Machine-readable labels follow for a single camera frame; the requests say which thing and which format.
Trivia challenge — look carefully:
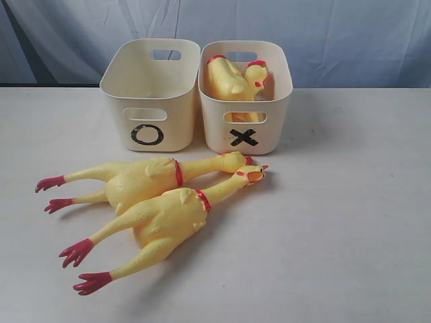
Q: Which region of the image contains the small yellow rubber chicken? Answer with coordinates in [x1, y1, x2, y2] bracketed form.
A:
[244, 60, 271, 101]

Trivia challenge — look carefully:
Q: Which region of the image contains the cream bin marked X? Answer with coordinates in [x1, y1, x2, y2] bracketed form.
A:
[198, 40, 293, 155]

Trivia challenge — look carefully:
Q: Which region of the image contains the cream bin marked O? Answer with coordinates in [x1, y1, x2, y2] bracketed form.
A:
[100, 38, 201, 152]

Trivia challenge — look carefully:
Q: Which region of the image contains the white backdrop curtain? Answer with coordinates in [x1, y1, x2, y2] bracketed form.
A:
[1, 0, 430, 88]

